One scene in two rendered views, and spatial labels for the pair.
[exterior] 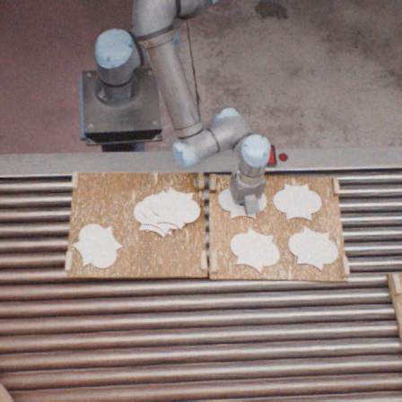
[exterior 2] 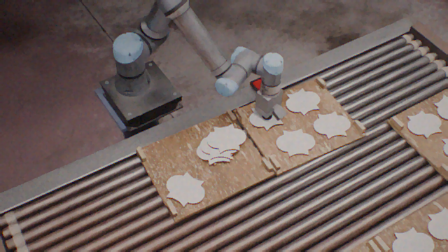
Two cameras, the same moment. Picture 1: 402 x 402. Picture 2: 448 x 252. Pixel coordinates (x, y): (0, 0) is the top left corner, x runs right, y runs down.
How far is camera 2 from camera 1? 0.63 m
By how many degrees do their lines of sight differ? 17
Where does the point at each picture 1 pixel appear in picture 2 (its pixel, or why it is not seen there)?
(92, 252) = (185, 194)
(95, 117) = (129, 107)
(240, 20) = not seen: hidden behind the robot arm
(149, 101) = (162, 82)
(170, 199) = (220, 134)
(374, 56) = (267, 25)
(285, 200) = (295, 103)
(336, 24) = (229, 15)
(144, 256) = (222, 180)
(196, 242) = (253, 156)
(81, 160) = (134, 141)
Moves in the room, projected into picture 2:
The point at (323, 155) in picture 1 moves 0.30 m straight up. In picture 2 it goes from (299, 69) to (308, 15)
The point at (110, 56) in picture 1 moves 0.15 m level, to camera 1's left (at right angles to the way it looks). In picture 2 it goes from (130, 52) to (92, 61)
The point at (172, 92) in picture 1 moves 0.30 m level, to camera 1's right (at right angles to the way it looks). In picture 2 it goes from (204, 43) to (284, 22)
